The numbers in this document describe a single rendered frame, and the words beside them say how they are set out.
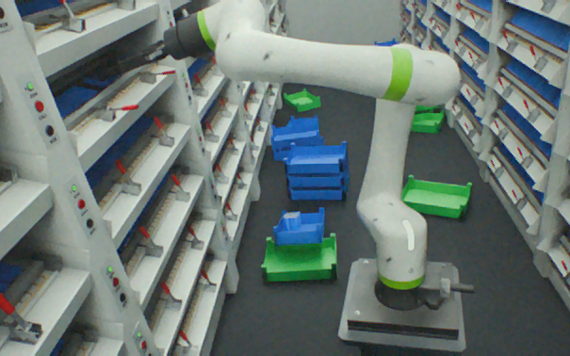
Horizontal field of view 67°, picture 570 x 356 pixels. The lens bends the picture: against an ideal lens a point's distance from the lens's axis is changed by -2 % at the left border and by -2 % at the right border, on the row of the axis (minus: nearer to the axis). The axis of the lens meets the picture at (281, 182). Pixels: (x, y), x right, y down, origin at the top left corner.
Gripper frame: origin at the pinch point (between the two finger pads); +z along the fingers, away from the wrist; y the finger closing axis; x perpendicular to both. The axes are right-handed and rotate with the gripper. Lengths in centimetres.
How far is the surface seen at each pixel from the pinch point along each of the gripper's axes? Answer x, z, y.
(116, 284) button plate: 35, 1, 40
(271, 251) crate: 101, 3, -50
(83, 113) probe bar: 4.0, -0.5, 20.4
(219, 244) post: 74, 12, -26
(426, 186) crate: 115, -70, -93
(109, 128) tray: 8.8, -4.1, 20.3
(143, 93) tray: 8.4, -3.4, -1.6
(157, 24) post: -4.1, -4.6, -26.4
